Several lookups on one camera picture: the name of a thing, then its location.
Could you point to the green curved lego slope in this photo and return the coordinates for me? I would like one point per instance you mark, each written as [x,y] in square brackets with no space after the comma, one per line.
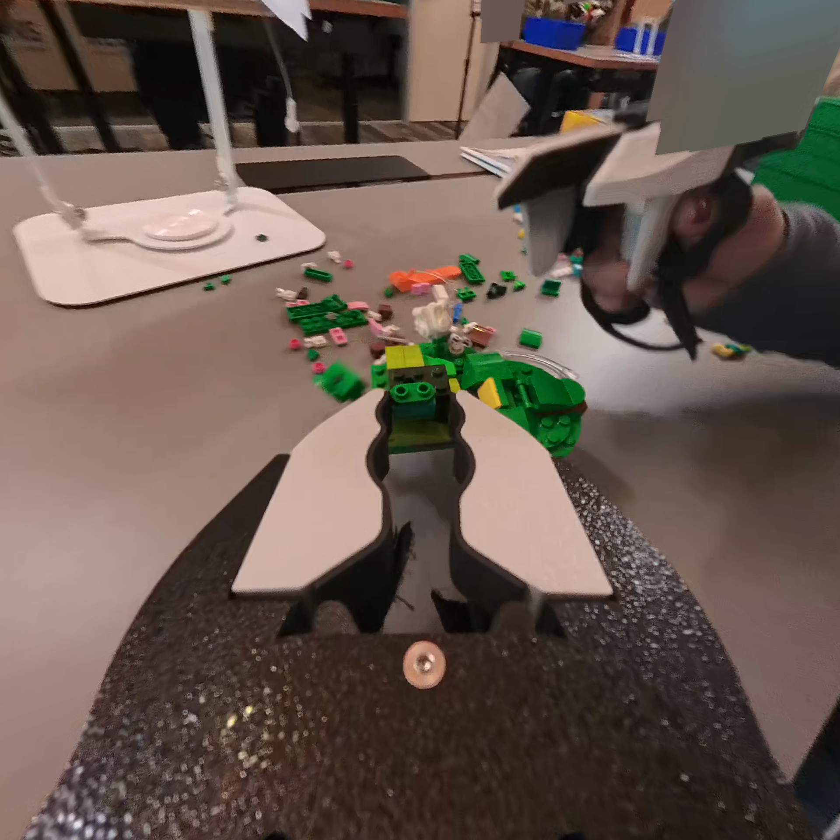
[530,338]

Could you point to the grey cardboard sheet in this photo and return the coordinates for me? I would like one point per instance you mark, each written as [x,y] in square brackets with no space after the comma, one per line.
[499,111]

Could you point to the long clear lego tube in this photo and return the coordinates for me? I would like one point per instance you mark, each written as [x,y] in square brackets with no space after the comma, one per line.
[558,366]

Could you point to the pile of pastel lego pieces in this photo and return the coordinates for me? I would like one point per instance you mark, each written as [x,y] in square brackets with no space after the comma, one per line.
[727,350]

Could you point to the yellow box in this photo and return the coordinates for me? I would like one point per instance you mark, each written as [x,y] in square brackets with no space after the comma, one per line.
[584,121]

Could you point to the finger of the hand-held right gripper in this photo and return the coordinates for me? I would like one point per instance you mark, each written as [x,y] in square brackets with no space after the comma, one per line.
[551,229]
[656,170]

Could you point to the cardboard box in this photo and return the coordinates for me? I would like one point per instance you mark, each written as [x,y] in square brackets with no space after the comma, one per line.
[39,52]

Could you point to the person's right forearm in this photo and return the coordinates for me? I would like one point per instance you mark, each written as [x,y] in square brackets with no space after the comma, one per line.
[787,282]

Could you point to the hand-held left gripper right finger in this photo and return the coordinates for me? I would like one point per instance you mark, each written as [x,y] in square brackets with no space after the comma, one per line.
[525,505]

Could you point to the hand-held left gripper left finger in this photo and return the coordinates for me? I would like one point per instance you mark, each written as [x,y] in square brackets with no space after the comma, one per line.
[315,499]

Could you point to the orange brick separator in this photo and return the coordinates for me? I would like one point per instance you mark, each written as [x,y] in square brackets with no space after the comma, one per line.
[420,279]

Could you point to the blue storage bin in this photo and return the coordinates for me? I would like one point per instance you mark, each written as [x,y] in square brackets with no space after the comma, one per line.
[640,40]
[554,33]

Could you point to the white desk stand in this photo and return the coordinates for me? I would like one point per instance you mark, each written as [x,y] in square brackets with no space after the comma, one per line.
[98,262]

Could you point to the green lego model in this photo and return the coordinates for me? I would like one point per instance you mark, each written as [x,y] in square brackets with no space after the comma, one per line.
[518,387]

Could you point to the pile of green pink lego pieces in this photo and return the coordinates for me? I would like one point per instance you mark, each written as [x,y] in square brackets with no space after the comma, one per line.
[321,312]

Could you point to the person's right hand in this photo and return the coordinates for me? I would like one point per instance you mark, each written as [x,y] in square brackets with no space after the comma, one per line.
[699,220]

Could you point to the green lego baseplate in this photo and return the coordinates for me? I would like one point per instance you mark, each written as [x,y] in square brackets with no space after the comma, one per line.
[807,164]

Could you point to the background table with bins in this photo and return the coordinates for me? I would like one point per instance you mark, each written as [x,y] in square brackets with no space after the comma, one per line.
[577,58]

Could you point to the stack of paper booklets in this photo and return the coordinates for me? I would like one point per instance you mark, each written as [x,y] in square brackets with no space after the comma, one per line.
[485,157]

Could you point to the person's torso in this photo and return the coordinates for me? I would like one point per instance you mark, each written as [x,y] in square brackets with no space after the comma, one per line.
[820,787]

